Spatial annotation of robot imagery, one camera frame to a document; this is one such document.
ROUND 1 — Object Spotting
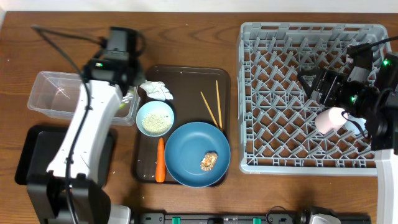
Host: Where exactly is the pink plastic cup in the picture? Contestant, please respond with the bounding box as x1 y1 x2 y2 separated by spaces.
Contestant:
315 107 348 134

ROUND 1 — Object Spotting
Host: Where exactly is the white paper napkin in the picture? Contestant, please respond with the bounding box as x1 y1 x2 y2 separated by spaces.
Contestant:
140 80 174 101

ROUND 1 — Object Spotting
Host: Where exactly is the light blue rice bowl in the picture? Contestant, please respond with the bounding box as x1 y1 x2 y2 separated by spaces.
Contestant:
136 101 175 137

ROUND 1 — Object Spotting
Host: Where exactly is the yellow foil snack wrapper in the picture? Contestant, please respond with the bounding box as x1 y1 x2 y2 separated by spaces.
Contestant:
119 86 137 110

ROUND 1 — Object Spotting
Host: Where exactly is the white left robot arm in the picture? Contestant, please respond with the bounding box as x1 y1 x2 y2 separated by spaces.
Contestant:
27 27 145 223

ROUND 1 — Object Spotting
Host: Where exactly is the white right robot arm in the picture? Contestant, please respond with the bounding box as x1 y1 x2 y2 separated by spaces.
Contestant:
297 43 397 223

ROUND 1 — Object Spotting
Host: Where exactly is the grey dishwasher rack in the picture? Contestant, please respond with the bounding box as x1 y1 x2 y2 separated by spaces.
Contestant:
237 22 391 176

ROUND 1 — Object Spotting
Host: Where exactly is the wooden chopstick right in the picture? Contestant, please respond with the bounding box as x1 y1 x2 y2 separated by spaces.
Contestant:
216 80 223 132

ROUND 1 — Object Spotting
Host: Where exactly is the wooden chopstick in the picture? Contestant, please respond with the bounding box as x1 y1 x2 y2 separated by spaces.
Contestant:
200 91 220 129
216 80 223 132

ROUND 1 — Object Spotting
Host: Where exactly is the wooden chopstick left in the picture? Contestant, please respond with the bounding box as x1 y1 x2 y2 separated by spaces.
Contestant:
200 91 220 129

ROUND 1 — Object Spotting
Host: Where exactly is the dark brown serving tray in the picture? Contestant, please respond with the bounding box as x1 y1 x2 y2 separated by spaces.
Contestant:
132 65 231 183

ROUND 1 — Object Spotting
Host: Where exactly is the crumpled brown food scrap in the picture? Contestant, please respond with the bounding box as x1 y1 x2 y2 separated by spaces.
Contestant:
200 152 218 172

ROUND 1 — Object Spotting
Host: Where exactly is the blue plate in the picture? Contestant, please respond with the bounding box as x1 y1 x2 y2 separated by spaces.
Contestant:
165 122 231 188

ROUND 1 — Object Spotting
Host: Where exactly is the orange carrot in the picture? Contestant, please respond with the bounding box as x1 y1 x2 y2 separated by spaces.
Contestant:
155 138 166 183

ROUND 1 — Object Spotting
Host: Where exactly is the clear plastic bin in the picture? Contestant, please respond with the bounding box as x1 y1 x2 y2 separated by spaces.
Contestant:
27 71 141 126

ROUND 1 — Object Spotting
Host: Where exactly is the black plastic bin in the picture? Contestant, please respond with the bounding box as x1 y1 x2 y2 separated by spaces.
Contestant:
14 125 118 187

